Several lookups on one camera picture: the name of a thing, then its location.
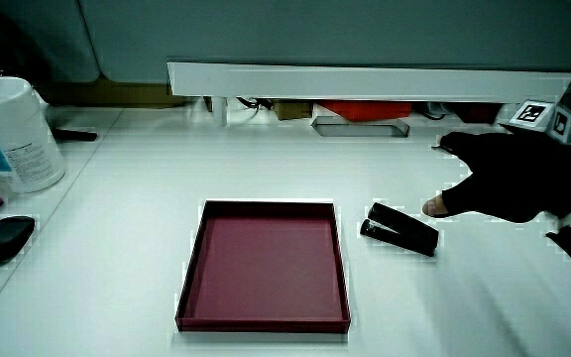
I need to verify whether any person's right hand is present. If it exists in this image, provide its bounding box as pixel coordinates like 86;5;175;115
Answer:
421;100;571;225

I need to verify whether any white desk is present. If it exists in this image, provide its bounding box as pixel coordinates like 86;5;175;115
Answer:
0;104;571;357

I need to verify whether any red box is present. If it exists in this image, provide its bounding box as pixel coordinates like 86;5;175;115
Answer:
318;100;413;123

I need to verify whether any white monitor riser shelf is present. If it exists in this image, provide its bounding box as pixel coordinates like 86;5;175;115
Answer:
167;60;571;128

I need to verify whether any small brown cardboard box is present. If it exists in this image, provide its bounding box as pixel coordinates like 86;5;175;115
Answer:
272;100;314;121

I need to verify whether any dark red shallow tray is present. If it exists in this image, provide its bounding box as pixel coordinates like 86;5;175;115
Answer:
174;199;352;334

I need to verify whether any brown cardboard panel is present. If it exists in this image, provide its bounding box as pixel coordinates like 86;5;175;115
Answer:
35;76;187;109

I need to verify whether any black pen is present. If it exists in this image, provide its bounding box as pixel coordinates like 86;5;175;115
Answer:
50;127;99;144

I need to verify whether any white wet wipes canister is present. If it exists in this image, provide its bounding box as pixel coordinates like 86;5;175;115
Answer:
0;76;67;195

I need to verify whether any black computer mouse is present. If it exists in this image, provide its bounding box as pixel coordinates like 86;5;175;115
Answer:
0;215;37;265

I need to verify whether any silver metal rectangular frame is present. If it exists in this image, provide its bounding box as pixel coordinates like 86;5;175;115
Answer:
310;115;411;139

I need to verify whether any black cable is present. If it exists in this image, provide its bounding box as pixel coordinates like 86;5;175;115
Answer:
235;96;275;111

